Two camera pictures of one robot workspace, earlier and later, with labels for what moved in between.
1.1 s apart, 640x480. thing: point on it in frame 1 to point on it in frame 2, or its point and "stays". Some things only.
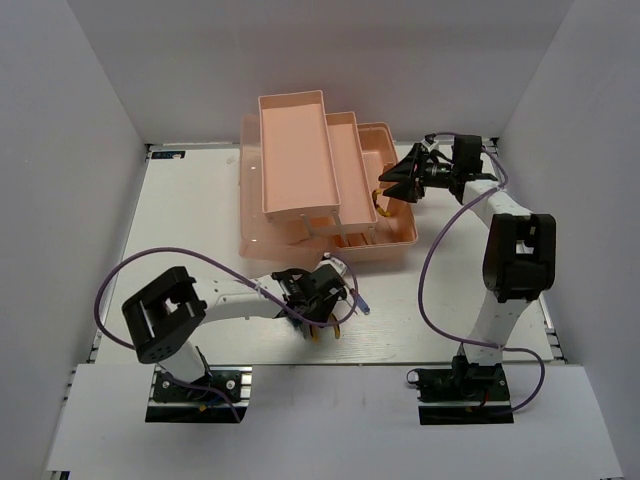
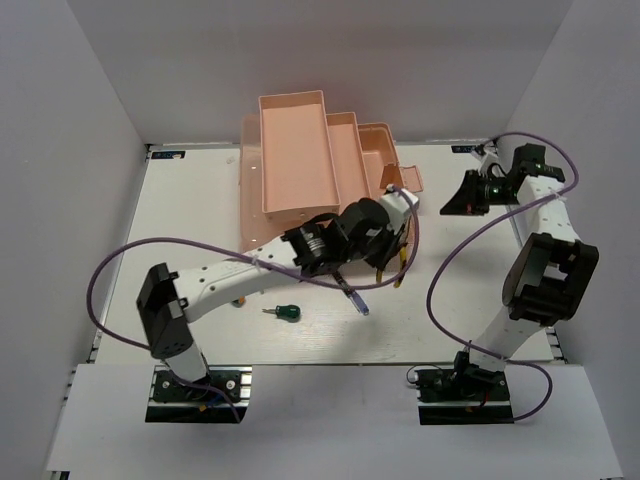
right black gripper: x=405 y=170 to x=466 y=200
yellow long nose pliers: x=315 y=330 to x=403 y=252
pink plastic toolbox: x=309 y=183 stays
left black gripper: x=321 y=314 to x=390 y=247
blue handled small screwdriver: x=362 y=304 stays
